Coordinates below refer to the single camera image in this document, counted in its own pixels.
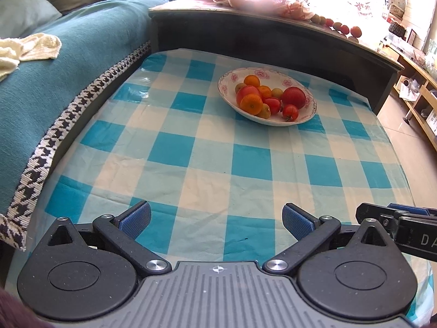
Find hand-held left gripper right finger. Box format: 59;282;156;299
262;203;390;276

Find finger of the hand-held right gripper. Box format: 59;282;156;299
387;203;437;216
356;203;398;228

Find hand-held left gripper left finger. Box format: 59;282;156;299
47;201;172;276

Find small red cherry tomato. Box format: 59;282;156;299
282;105;299;122

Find red apple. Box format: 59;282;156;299
281;87;307;109

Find red yellow nectarine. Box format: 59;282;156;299
237;85;263;105

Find white floral plate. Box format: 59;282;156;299
218;68;318;127

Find blue white checkered tablecloth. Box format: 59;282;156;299
7;49;434;328

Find wooden shelf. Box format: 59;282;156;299
376;37;437;151

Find dark maroon cloth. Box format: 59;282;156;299
0;289;46;328

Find teal blanket with houndstooth border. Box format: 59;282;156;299
0;0;190;251

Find dark coffee table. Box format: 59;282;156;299
148;0;405;115

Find dark woven basket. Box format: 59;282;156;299
389;21;408;38

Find cream towel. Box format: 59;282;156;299
0;33;63;80

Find white red-printed plastic bag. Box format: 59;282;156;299
345;0;377;18

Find printed carton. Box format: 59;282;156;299
386;0;408;21

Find grey-green sofa cushion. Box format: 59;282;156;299
0;0;63;38

